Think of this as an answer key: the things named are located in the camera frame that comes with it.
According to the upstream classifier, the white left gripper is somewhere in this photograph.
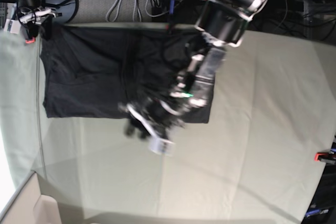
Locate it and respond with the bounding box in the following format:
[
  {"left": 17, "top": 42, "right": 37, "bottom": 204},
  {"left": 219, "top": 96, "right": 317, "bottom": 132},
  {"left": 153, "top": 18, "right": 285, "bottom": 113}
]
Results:
[{"left": 118, "top": 102, "right": 185, "bottom": 155}]

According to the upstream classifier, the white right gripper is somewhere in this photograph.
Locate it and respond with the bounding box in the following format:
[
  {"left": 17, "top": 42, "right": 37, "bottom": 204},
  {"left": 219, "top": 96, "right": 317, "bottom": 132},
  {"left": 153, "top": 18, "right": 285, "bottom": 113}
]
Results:
[{"left": 3, "top": 5, "right": 58, "bottom": 40}]

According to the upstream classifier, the black t-shirt with colourful logo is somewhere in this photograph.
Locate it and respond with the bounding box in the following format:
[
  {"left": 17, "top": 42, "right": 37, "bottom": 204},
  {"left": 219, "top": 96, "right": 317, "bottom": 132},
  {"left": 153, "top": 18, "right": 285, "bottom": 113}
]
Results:
[{"left": 40, "top": 25, "right": 198, "bottom": 119}]

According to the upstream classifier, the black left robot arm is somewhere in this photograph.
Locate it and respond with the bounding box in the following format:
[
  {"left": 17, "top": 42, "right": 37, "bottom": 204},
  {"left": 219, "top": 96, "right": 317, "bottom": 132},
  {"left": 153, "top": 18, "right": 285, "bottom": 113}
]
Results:
[{"left": 121, "top": 0, "right": 268, "bottom": 154}]

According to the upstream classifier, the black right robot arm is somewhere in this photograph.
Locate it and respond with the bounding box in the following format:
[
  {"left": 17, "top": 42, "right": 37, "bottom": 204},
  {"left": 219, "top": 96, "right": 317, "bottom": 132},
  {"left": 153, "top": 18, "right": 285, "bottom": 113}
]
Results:
[{"left": 1, "top": 0, "right": 62, "bottom": 44}]

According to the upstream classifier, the red black clamp left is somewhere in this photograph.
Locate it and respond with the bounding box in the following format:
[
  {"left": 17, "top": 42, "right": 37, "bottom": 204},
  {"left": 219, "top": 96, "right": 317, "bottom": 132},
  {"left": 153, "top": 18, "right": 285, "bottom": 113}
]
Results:
[{"left": 24, "top": 30, "right": 36, "bottom": 44}]

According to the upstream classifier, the black round base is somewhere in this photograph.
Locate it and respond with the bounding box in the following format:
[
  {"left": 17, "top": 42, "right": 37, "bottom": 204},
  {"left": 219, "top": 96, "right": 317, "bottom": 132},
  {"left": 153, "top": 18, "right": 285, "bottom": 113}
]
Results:
[{"left": 46, "top": 0, "right": 79, "bottom": 24}]

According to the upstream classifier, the white box corner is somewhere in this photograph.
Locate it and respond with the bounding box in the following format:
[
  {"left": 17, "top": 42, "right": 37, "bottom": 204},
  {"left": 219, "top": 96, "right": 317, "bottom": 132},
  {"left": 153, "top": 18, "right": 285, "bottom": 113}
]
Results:
[{"left": 1, "top": 171, "right": 62, "bottom": 224}]

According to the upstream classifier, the red black clamp right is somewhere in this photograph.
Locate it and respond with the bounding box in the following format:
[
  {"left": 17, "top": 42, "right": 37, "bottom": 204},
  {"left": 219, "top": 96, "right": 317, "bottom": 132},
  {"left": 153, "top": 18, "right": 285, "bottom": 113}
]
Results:
[{"left": 314, "top": 152, "right": 335, "bottom": 165}]

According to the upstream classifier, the white cable bundle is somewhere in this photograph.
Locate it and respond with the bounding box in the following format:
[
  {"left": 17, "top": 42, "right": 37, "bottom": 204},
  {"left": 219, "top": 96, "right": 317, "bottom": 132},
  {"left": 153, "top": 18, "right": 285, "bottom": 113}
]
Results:
[{"left": 106, "top": 0, "right": 144, "bottom": 23}]

